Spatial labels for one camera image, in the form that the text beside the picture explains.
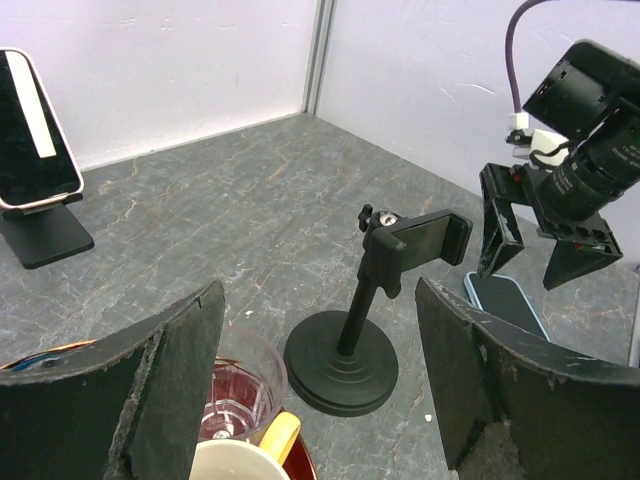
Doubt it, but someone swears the clear plastic cup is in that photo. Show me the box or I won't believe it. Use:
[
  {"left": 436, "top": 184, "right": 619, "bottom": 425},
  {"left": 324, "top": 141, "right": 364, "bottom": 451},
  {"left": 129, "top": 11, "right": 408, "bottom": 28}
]
[{"left": 198, "top": 326, "right": 288, "bottom": 445}]

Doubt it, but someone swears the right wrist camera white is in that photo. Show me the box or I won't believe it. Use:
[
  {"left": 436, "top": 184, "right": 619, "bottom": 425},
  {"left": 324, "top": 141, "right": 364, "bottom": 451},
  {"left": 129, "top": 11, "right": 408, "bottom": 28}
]
[{"left": 506, "top": 112, "right": 569, "bottom": 169}]

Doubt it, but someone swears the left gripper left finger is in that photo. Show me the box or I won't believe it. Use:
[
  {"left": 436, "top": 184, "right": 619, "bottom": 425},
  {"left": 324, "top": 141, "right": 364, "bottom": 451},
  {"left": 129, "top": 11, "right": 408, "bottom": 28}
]
[{"left": 1, "top": 280, "right": 225, "bottom": 479}]

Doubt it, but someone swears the phone in blue case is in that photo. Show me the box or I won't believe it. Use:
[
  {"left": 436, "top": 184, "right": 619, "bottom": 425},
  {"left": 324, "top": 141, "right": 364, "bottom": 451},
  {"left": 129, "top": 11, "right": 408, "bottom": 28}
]
[{"left": 463, "top": 272, "right": 549, "bottom": 341}]

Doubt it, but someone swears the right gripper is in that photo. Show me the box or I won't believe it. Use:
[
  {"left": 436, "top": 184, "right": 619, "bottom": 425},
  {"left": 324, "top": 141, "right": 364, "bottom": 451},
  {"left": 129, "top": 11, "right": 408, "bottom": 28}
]
[{"left": 477, "top": 163, "right": 623, "bottom": 290}]

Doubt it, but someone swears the phone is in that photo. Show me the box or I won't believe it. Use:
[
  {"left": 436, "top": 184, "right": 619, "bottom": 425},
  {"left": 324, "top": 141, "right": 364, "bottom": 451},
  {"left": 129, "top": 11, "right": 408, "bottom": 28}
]
[
  {"left": 463, "top": 272, "right": 549, "bottom": 341},
  {"left": 1, "top": 47, "right": 84, "bottom": 209}
]

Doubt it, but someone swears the yellow mug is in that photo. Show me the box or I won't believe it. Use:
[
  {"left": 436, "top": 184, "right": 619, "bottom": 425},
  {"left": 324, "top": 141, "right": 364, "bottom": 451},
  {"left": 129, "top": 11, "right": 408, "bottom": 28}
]
[{"left": 189, "top": 412, "right": 301, "bottom": 480}]

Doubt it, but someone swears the black round-base phone holder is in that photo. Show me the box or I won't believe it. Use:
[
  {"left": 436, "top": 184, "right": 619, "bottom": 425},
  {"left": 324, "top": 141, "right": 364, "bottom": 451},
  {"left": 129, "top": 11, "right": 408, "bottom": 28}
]
[{"left": 283, "top": 204, "right": 473, "bottom": 417}]

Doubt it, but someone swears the dark blue mug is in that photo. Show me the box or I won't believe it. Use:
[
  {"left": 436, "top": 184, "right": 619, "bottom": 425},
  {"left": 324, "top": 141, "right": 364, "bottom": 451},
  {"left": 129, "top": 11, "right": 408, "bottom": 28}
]
[{"left": 1, "top": 352, "right": 56, "bottom": 372}]

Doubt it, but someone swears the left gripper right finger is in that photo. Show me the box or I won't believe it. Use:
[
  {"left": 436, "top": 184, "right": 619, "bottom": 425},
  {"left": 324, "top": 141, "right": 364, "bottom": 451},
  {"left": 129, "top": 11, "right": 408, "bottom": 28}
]
[{"left": 415, "top": 279, "right": 639, "bottom": 479}]

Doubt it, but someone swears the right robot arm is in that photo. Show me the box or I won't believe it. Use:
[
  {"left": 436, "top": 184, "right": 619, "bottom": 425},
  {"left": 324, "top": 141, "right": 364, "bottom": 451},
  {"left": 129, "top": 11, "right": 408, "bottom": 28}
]
[{"left": 477, "top": 40, "right": 639, "bottom": 290}]

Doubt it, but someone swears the black folding phone stand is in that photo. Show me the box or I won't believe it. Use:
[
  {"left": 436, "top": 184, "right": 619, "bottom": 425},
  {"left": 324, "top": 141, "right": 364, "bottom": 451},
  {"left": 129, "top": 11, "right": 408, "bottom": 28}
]
[{"left": 1, "top": 193, "right": 95, "bottom": 270}]

